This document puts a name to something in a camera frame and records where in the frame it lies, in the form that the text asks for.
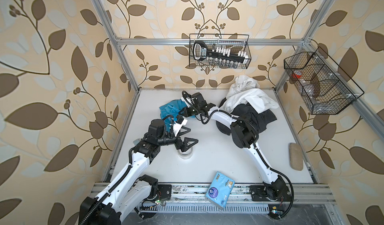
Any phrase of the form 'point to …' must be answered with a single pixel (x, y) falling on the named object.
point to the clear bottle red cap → (296, 74)
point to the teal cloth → (172, 109)
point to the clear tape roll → (186, 154)
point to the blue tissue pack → (220, 189)
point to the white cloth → (246, 90)
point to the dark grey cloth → (247, 111)
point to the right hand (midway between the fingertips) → (179, 113)
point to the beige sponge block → (296, 156)
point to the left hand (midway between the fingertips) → (194, 135)
